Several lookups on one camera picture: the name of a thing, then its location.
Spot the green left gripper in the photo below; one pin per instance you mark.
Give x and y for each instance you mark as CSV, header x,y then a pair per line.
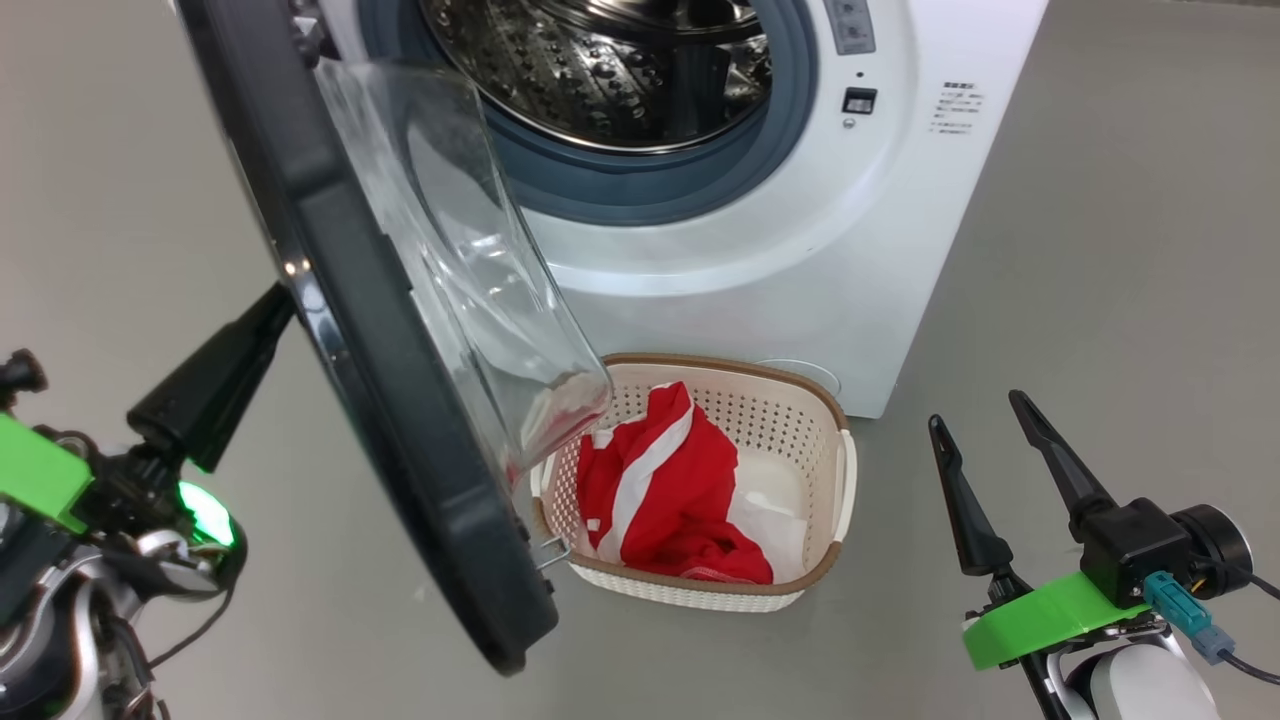
x,y
40,465

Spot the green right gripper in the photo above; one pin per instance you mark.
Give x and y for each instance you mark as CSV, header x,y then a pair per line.
x,y
1050,620

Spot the black round glass washer door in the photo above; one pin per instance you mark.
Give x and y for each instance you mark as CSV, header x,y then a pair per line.
x,y
400,450

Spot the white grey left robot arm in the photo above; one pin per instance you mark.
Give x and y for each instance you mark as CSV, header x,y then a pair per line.
x,y
50,650

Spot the cream perforated laundry basket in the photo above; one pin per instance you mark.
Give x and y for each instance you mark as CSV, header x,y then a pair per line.
x,y
800,420

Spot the white front-load washing machine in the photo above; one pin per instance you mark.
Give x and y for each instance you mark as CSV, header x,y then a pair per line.
x,y
800,260

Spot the metal door latch hook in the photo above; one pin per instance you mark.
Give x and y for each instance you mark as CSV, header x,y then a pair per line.
x,y
560,550

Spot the black door latch socket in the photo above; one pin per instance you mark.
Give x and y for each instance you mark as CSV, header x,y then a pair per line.
x,y
860,100

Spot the round white filter cover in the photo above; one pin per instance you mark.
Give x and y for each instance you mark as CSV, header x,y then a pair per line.
x,y
810,372

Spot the printed warning text label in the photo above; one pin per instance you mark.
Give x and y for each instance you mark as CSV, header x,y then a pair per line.
x,y
958,108

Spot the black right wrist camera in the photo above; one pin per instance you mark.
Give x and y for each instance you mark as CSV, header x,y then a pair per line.
x,y
1130,550

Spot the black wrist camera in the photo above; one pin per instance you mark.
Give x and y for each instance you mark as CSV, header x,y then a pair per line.
x,y
1130,550
20,372

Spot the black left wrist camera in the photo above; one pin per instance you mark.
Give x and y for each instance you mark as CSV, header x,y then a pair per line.
x,y
20,372

